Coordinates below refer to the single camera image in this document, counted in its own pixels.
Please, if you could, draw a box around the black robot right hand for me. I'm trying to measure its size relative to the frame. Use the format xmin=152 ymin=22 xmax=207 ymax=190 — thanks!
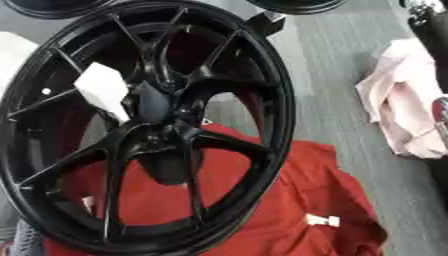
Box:
xmin=411 ymin=13 xmax=448 ymax=96

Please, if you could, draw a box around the black spoked wheel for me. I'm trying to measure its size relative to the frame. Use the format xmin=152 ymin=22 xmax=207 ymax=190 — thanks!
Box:
xmin=0 ymin=0 xmax=298 ymax=256

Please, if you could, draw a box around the white pin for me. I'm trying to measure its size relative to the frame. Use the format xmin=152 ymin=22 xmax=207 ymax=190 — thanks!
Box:
xmin=71 ymin=61 xmax=133 ymax=125

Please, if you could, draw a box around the pale pink cloth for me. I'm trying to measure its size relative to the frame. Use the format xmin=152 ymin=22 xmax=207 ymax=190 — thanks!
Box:
xmin=353 ymin=37 xmax=448 ymax=160

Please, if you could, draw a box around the black block with bright top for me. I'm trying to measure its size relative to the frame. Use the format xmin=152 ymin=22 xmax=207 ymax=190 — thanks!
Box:
xmin=245 ymin=10 xmax=289 ymax=37

